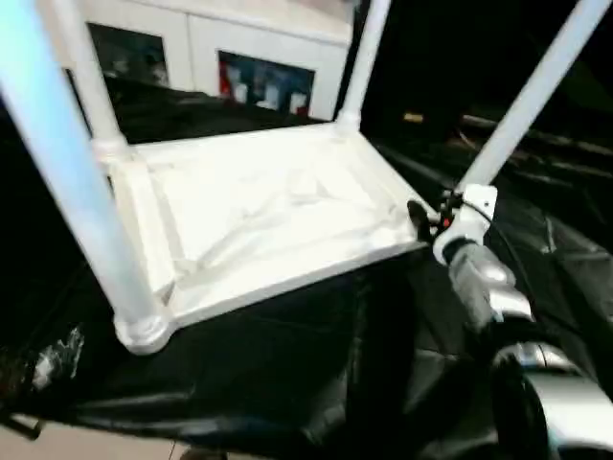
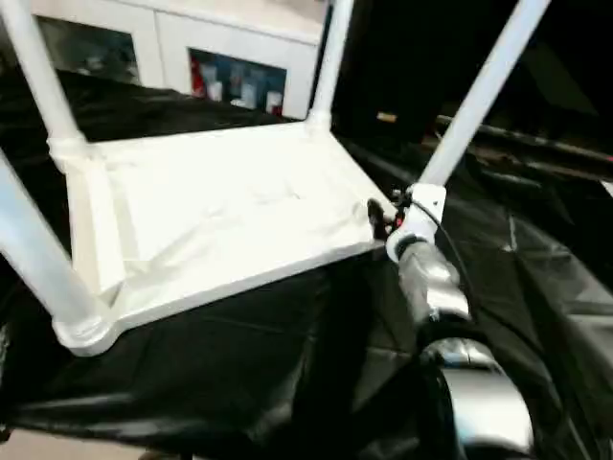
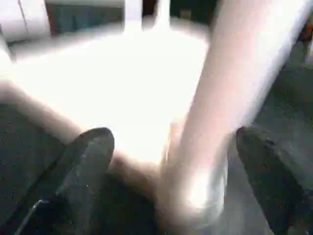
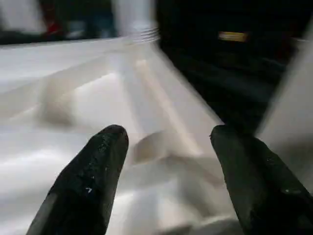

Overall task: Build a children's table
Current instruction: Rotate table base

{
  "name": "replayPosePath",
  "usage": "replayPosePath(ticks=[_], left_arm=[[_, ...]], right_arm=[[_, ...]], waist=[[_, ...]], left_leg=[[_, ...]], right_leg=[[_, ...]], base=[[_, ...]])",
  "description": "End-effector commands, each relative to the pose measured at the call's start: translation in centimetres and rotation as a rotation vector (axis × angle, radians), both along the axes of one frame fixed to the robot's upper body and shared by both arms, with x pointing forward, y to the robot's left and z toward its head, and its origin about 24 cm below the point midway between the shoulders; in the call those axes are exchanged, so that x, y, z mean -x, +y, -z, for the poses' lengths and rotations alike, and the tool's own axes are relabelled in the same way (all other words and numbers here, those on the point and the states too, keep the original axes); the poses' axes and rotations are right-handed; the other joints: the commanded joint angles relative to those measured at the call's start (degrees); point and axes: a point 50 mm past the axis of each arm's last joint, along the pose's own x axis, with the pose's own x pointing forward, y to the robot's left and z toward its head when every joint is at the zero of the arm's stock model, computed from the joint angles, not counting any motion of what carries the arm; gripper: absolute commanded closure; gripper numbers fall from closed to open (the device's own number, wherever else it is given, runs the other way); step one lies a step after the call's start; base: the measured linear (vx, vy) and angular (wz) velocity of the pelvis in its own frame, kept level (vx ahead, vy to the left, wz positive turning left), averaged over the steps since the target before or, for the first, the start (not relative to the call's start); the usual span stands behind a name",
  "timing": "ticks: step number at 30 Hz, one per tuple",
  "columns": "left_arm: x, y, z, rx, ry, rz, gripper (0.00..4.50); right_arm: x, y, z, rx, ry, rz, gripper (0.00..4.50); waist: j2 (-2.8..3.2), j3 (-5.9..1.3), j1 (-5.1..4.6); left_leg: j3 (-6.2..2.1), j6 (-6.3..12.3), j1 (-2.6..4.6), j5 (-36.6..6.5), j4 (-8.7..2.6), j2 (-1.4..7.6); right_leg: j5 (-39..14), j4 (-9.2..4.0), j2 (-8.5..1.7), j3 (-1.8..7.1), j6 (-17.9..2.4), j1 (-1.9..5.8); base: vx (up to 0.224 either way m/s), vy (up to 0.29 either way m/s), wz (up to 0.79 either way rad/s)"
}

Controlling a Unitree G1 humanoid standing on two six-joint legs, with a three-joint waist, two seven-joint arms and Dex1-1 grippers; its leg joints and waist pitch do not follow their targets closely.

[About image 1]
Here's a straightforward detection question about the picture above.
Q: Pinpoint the white plastic table leg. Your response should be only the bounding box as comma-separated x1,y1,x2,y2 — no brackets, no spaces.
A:
0,0,171,356
52,0,138,162
334,0,393,138
452,0,613,196

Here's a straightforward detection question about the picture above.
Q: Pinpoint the white plastic table top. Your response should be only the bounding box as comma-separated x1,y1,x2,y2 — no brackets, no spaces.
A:
93,122,442,356

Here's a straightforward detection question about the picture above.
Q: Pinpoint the dark metal pole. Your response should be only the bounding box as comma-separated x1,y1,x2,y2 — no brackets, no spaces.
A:
462,114,613,159

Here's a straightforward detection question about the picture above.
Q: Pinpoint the black mat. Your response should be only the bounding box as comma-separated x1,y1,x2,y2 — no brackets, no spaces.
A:
0,71,613,451

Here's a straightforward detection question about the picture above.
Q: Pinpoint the white glass-door cabinet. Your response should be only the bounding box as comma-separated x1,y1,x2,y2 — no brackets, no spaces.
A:
80,0,355,121

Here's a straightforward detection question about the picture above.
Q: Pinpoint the black stand leg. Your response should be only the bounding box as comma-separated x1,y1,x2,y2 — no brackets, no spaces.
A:
0,414,44,440

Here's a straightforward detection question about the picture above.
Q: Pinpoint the black right camera cable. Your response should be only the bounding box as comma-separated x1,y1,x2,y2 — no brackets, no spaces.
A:
459,195,523,288

